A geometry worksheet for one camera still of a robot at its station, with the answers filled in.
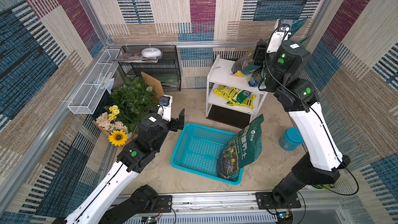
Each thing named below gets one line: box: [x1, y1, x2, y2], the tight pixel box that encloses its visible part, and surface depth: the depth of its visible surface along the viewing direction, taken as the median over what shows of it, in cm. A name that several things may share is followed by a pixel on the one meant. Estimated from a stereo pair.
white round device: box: [141, 47, 162, 59], surface depth 90 cm
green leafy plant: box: [105, 76, 159, 133], surface depth 85 cm
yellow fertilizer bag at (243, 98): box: [225, 90, 257, 109], surface depth 88 cm
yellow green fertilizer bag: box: [213, 84, 242, 103], surface depth 90 cm
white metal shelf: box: [205, 54, 268, 129], surface depth 88 cm
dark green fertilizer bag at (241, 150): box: [216, 114, 264, 182], surface depth 70 cm
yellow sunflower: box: [107, 129, 129, 147], surface depth 71 cm
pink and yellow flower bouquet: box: [95, 105, 129, 133], surface depth 76 cm
